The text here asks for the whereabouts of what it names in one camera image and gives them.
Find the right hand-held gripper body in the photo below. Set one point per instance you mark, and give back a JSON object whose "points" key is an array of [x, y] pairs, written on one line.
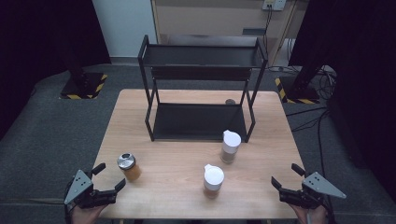
{"points": [[314, 186]]}

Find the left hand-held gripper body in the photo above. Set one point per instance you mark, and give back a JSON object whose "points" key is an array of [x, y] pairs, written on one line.
{"points": [[81, 190]]}

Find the orange spice jar silver lid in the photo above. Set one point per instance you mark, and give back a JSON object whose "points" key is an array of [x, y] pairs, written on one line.
{"points": [[130, 169]]}

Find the brown spice jar white lid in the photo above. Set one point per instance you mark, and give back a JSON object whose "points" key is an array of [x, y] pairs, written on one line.
{"points": [[231, 146]]}

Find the red spice jar white lid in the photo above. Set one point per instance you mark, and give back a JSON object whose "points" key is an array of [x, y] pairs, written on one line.
{"points": [[213, 180]]}

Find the black metal two-tier rack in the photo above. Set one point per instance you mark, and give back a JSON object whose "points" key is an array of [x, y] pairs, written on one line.
{"points": [[199, 121]]}

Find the person's left hand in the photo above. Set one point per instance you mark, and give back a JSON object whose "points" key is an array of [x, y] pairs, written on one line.
{"points": [[87, 215]]}

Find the person's right hand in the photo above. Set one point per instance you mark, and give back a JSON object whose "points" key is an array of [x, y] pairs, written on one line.
{"points": [[314, 216]]}

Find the black stand base hazard stripes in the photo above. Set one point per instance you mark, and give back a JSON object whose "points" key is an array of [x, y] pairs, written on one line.
{"points": [[82, 88], [295, 93]]}

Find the small grey round disc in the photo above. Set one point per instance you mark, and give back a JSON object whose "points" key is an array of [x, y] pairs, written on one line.
{"points": [[230, 101]]}

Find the dark curtain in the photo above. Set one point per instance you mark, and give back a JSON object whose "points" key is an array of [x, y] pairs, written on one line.
{"points": [[37, 46], [364, 77]]}

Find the beige cabinet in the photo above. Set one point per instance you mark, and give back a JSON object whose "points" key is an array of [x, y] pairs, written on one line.
{"points": [[211, 18]]}

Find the white wall socket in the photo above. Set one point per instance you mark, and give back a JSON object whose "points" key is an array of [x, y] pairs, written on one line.
{"points": [[274, 4]]}

